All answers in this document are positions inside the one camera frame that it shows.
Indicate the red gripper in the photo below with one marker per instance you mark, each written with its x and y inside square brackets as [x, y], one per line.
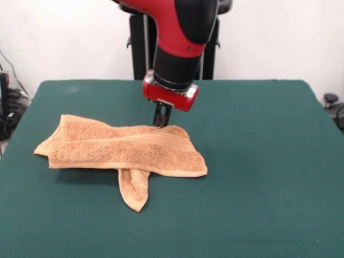
[166, 96]

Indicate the black electrical box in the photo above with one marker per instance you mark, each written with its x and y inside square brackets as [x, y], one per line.
[3, 88]

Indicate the black office chair base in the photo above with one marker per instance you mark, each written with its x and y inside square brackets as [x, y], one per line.
[331, 98]

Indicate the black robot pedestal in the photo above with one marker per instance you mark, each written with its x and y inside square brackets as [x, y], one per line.
[138, 48]

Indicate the dark green table cloth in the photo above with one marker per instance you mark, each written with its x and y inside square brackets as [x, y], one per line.
[242, 174]

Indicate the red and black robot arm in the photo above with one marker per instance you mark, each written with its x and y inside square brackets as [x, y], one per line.
[182, 32]

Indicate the orange terry towel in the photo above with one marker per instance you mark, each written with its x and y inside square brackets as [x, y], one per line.
[121, 150]

